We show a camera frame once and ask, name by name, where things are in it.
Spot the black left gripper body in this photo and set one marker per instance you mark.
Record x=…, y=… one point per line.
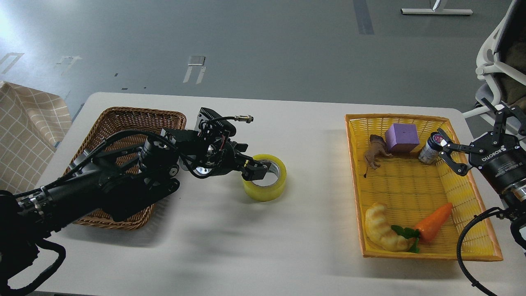
x=207, y=150

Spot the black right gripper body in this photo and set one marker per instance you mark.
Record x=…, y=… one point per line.
x=502, y=165

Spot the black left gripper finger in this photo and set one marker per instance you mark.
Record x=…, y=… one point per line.
x=251, y=168

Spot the yellow tape roll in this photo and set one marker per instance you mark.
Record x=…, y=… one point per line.
x=271, y=191

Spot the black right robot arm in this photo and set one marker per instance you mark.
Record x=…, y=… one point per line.
x=456, y=157

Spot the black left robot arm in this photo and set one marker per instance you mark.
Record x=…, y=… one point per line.
x=127, y=172

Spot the small labelled jar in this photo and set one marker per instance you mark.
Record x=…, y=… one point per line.
x=430, y=151

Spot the white office chair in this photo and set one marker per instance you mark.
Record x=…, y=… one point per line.
x=500, y=62

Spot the yellow plastic basket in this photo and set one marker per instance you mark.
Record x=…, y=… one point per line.
x=409, y=189

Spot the purple foam cube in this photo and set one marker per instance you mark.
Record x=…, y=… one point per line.
x=401, y=138

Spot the orange toy carrot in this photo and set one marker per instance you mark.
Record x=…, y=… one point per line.
x=425, y=230

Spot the brown toy animal figure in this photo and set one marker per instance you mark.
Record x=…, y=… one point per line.
x=377, y=148

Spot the brown wicker basket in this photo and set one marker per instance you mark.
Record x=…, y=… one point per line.
x=116, y=119

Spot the toy croissant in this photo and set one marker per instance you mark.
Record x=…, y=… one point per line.
x=379, y=230

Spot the white metal stand base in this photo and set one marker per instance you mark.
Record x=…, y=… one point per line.
x=437, y=7

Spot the beige checkered cloth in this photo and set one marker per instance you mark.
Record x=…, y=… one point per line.
x=32, y=122

